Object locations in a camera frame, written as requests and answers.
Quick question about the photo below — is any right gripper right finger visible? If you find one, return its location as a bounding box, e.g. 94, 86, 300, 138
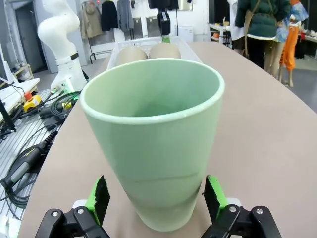
202, 175, 282, 238

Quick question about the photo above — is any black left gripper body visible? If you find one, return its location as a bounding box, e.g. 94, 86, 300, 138
158, 11, 172, 37

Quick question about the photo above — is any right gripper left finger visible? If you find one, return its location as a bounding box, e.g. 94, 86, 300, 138
34, 175, 111, 238

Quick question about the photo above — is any white perforated plastic basket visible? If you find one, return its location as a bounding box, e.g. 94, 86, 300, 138
106, 36, 202, 73

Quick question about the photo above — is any light green tumbler cup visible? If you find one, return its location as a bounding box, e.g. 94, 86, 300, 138
80, 57, 226, 233

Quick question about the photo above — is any white cabinet box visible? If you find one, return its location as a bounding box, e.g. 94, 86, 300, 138
176, 25, 195, 43

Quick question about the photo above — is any grey hanging cardigan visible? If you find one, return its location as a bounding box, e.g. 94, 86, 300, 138
116, 0, 135, 33

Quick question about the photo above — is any black hanging jacket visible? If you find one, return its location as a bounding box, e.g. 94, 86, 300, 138
101, 0, 119, 32

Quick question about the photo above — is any beige hanging coat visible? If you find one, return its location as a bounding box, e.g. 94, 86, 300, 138
81, 1, 103, 39

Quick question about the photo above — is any dark green jacket mannequin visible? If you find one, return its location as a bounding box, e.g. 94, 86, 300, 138
234, 0, 292, 76

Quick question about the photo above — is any orange blue outfit mannequin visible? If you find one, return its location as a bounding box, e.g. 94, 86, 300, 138
278, 0, 310, 88

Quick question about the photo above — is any black tripod leg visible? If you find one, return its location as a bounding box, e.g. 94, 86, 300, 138
0, 98, 17, 132

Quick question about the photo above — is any yellow emergency stop box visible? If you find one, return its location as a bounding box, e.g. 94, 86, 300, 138
23, 91, 42, 113

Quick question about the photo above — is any low wooden shelf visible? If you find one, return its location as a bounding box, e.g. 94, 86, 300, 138
10, 63, 41, 93

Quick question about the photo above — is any grey handled connector cable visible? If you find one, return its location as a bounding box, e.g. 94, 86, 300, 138
0, 128, 59, 192

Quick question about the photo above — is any black coiled cable bundle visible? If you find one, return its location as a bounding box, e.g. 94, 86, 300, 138
38, 89, 82, 120

